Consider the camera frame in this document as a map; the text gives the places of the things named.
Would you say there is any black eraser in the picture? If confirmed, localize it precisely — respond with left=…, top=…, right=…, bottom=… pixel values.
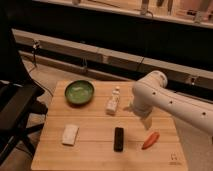
left=114, top=127, right=124, bottom=152

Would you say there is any orange carrot toy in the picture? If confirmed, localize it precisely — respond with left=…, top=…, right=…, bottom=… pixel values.
left=142, top=132, right=160, bottom=150

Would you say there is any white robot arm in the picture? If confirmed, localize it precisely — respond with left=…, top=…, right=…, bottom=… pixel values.
left=130, top=70, right=213, bottom=135

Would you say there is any white sponge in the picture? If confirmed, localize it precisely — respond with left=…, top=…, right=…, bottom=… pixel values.
left=62, top=124, right=79, bottom=145

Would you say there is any black office chair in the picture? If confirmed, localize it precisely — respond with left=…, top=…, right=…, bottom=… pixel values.
left=0, top=21, right=48, bottom=166

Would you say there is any green bowl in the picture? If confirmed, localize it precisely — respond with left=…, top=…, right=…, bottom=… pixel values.
left=64, top=80, right=94, bottom=105

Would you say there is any white glue bottle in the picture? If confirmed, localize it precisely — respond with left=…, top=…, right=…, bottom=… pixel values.
left=106, top=86, right=120, bottom=115

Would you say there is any wooden table board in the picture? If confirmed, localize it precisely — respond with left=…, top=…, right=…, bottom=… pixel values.
left=31, top=81, right=188, bottom=171

